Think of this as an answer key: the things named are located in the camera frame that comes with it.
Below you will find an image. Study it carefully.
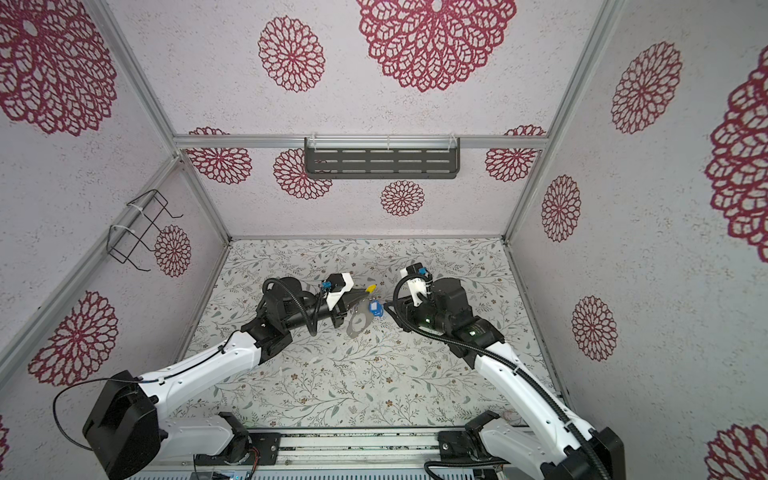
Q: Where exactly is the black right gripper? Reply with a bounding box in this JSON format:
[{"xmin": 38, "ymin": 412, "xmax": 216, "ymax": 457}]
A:
[{"xmin": 385, "ymin": 293, "xmax": 452, "ymax": 338}]

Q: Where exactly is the blue key tag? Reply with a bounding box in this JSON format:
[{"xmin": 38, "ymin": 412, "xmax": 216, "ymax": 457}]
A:
[{"xmin": 368, "ymin": 300, "xmax": 384, "ymax": 317}]

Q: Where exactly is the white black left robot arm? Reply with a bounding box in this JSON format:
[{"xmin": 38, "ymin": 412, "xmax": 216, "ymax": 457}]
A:
[{"xmin": 82, "ymin": 273, "xmax": 370, "ymax": 479}]

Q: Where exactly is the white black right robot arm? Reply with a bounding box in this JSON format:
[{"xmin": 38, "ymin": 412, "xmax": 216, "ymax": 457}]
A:
[{"xmin": 383, "ymin": 273, "xmax": 627, "ymax": 479}]

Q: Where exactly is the black corrugated right cable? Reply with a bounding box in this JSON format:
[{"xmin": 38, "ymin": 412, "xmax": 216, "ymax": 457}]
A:
[{"xmin": 391, "ymin": 272, "xmax": 613, "ymax": 480}]

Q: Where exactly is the black corrugated cable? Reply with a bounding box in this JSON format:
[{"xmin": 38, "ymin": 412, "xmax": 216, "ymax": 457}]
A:
[
  {"xmin": 391, "ymin": 272, "xmax": 613, "ymax": 480},
  {"xmin": 261, "ymin": 277, "xmax": 319, "ymax": 337}
]

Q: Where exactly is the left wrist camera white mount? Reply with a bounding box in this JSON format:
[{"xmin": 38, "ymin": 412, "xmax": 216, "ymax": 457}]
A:
[{"xmin": 321, "ymin": 272, "xmax": 354, "ymax": 311}]

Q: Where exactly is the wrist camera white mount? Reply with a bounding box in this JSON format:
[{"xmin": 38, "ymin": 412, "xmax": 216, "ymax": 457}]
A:
[
  {"xmin": 321, "ymin": 272, "xmax": 354, "ymax": 311},
  {"xmin": 400, "ymin": 262, "xmax": 432, "ymax": 307}
]

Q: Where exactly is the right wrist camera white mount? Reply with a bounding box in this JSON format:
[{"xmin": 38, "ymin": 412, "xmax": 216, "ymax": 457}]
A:
[{"xmin": 400, "ymin": 262, "xmax": 432, "ymax": 307}]

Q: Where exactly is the black corrugated left cable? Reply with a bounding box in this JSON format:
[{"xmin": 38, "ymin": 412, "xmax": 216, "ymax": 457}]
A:
[{"xmin": 261, "ymin": 277, "xmax": 319, "ymax": 337}]

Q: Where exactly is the dark grey wall shelf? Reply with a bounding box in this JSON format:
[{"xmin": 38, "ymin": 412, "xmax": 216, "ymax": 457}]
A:
[{"xmin": 304, "ymin": 137, "xmax": 461, "ymax": 180}]

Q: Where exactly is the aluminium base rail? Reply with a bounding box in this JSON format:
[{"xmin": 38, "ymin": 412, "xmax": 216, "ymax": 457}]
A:
[{"xmin": 128, "ymin": 427, "xmax": 541, "ymax": 480}]

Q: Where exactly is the thin black left cable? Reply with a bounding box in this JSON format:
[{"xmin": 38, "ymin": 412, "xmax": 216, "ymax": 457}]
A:
[{"xmin": 51, "ymin": 332, "xmax": 238, "ymax": 452}]

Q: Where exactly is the black wire wall rack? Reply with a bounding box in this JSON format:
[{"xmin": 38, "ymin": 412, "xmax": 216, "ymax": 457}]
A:
[{"xmin": 105, "ymin": 188, "xmax": 183, "ymax": 273}]

